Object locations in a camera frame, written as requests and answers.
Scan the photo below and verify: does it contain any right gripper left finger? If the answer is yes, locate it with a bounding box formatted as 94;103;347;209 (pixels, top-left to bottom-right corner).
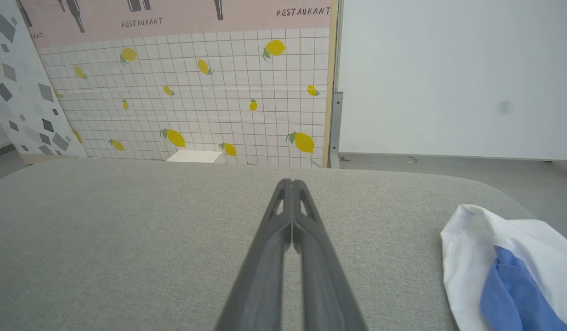
215;178;293;331

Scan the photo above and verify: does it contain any white box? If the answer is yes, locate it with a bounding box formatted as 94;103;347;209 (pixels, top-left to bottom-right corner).
165;150;224;164

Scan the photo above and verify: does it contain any white and blue garment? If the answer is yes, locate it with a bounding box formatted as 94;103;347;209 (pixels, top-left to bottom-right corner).
440;204;567;331

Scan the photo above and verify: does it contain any grey terrazzo print panel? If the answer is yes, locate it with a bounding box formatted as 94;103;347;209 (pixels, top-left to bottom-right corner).
0;0;87;164

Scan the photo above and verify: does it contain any grey fabric sofa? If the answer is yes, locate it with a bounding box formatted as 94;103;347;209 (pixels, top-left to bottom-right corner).
0;158;567;331

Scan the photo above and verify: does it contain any grey metal stand leg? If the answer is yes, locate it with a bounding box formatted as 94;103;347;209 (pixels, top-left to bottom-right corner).
329;92;344;169

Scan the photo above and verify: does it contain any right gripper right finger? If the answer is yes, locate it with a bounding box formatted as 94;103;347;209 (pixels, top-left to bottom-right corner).
290;179;368;331

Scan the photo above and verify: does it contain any lemon print tile partition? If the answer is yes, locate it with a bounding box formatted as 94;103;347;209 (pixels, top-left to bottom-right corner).
15;0;339;168

